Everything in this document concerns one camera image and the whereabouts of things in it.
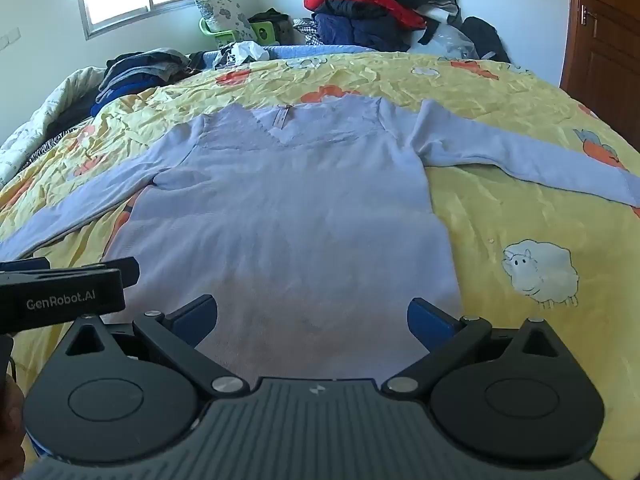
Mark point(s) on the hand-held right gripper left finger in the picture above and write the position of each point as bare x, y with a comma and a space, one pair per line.
196, 314

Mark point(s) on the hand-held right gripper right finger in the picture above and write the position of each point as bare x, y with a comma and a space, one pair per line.
427, 321

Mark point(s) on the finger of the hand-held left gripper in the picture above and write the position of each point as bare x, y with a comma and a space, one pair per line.
25, 265
122, 270

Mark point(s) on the lavender knit sweater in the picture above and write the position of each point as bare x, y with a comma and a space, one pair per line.
300, 210

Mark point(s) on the stack of folded dark clothes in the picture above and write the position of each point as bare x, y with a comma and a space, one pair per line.
135, 72

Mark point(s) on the zebra striped cloth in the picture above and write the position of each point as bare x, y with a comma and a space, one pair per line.
42, 145

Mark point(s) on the yellow carrot print quilt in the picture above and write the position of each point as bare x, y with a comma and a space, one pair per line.
510, 210

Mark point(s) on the white printed quilt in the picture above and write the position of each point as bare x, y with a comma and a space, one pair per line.
45, 105

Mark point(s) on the white and black garment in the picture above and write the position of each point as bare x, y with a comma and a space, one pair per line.
245, 52

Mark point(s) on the grey floral pillow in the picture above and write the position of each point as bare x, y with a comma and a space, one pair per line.
225, 15

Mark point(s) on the green plastic chair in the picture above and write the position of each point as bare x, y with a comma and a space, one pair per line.
264, 32

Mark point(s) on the white plastic bag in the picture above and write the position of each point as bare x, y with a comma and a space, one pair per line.
452, 40

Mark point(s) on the black bag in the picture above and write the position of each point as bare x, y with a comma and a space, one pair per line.
485, 40

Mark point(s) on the pile of jackets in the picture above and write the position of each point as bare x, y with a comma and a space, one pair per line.
320, 51

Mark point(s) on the navy puffer jacket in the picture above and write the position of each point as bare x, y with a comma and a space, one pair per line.
360, 32

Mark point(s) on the houndstooth garment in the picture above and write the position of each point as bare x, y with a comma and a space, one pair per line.
306, 30

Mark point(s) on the brown wooden door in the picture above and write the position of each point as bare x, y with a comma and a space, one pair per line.
605, 40

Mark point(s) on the white wall switch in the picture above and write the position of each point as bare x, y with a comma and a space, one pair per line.
9, 40

